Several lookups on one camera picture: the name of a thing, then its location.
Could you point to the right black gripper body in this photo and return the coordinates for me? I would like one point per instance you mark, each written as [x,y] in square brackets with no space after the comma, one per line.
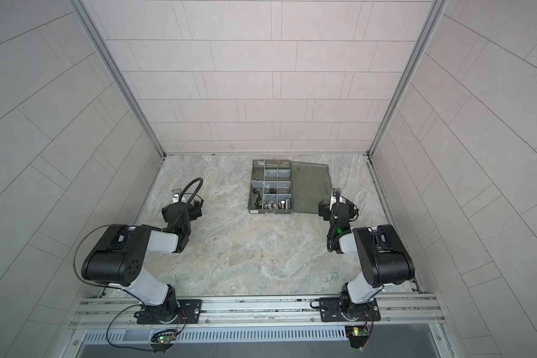
[329,215]

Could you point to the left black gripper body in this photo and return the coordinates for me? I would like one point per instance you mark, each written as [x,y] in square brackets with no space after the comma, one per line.
[191,215]

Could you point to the clear compartment organizer box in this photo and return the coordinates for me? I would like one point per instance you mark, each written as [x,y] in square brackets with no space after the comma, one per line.
[304,184]

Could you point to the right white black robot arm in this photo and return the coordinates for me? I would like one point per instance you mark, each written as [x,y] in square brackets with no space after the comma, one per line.
[383,258]

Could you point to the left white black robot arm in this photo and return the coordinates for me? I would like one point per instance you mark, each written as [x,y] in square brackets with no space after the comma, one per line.
[117,261]

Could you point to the right controller board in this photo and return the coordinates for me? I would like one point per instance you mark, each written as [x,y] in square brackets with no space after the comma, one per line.
[358,336]

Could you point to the controller board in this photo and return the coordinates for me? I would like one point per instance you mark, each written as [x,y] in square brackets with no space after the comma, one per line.
[358,336]
[162,341]

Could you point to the left controller board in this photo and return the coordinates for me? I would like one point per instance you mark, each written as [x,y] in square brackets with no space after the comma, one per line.
[162,341]

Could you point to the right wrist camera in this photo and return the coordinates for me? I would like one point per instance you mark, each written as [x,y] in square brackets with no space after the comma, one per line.
[335,197]

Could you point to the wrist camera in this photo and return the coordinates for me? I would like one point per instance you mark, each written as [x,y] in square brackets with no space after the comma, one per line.
[335,197]
[177,195]

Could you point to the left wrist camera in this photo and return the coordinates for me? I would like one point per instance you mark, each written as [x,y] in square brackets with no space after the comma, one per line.
[177,195]

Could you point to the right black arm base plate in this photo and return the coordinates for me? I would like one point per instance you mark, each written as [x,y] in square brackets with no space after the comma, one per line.
[338,309]

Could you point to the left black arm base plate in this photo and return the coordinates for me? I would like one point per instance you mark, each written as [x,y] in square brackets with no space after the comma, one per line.
[184,311]

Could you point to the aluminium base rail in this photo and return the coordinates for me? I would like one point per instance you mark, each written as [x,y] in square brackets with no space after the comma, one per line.
[248,319]

